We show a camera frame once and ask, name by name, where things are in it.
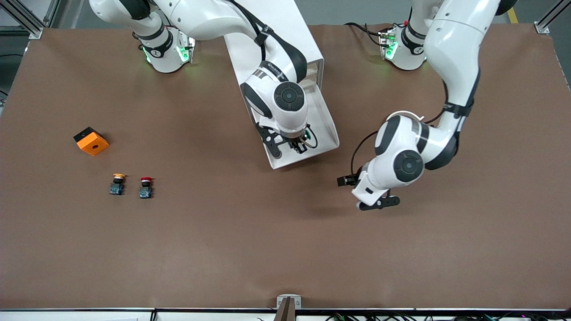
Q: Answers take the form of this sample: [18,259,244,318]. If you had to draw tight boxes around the orange box with hole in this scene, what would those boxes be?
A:
[74,127,110,156]

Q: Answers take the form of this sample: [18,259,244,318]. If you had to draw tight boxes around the white curved plastic ring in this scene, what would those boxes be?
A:
[386,110,425,122]

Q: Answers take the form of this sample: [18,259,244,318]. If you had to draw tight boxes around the yellow push button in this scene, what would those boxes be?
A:
[109,173,128,196]

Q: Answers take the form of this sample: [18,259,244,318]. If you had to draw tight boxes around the black arm base cable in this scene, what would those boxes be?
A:
[344,22,385,47]

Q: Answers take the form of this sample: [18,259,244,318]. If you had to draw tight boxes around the aluminium frame profile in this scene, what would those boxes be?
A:
[535,0,571,35]
[0,0,45,40]

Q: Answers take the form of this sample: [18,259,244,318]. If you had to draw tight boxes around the brown paper table cover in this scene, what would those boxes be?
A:
[0,23,571,310]

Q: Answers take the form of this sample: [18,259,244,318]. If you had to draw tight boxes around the red push button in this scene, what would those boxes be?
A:
[138,177,155,199]

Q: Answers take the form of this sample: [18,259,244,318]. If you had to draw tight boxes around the grey metal bracket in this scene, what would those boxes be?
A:
[277,294,302,309]

